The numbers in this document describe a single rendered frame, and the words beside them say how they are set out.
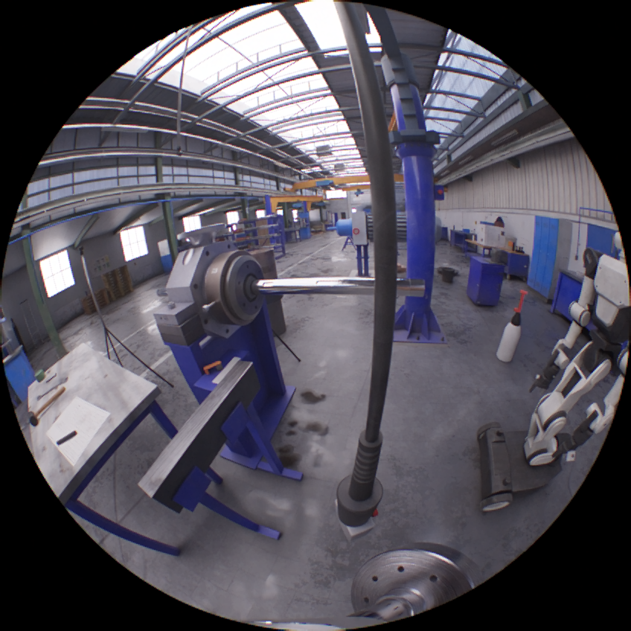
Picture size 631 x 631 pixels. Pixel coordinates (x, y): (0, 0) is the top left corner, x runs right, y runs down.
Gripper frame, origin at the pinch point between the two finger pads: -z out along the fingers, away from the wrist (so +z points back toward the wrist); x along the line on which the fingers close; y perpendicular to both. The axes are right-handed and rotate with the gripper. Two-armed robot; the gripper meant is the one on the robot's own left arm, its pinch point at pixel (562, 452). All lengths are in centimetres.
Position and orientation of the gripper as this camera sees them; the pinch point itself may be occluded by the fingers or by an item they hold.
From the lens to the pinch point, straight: 129.2
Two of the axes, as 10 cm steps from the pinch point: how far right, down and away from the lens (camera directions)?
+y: -3.8, 4.3, -8.2
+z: 0.9, -8.6, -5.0
